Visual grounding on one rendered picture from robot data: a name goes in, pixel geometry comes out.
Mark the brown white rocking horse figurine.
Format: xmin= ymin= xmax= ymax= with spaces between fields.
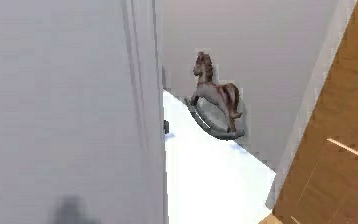
xmin=184 ymin=50 xmax=247 ymax=141

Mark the white room door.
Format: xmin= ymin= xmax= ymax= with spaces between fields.
xmin=0 ymin=0 xmax=170 ymax=224

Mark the white cabinet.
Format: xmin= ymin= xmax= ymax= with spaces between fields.
xmin=162 ymin=89 xmax=277 ymax=224

